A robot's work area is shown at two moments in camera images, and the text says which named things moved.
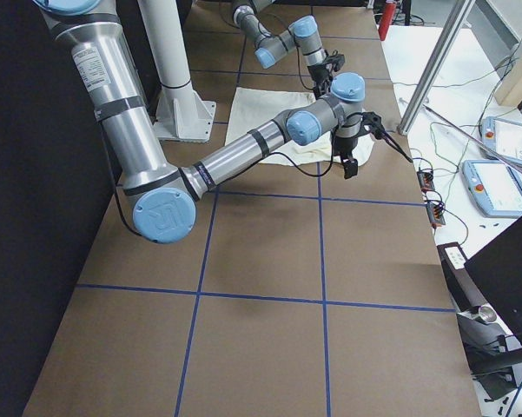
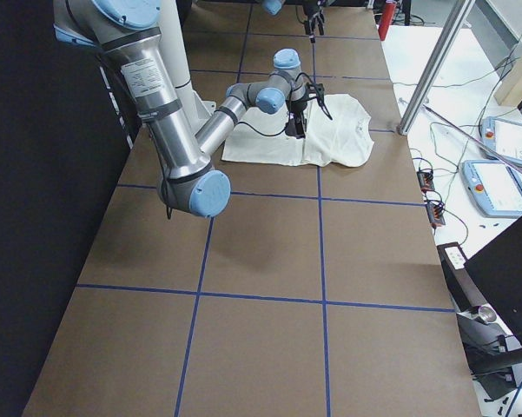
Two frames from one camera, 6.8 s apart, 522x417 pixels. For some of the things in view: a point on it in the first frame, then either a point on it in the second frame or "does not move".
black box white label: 452,256 does not move
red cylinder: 386,19 does not move
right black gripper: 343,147 -> 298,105
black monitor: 506,271 does not move
